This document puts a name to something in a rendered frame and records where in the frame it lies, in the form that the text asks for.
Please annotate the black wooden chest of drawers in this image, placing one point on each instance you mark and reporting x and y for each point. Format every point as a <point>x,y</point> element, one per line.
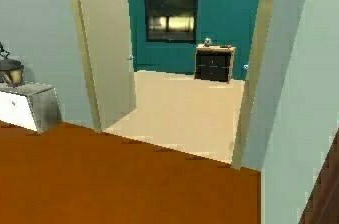
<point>214,64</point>

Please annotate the cream room door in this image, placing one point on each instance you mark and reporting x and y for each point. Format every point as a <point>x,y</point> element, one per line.
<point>108,60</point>

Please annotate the small dark flat object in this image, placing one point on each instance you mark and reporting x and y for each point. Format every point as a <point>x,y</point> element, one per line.
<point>225,46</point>

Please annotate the dark window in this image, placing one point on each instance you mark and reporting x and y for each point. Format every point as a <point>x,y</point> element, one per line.
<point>171,20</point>

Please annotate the white grey sideboard cabinet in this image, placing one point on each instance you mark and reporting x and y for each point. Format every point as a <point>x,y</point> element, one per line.
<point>7,105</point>

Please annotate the dark brown wooden furniture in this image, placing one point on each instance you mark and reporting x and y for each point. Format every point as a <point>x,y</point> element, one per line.
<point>338,166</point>

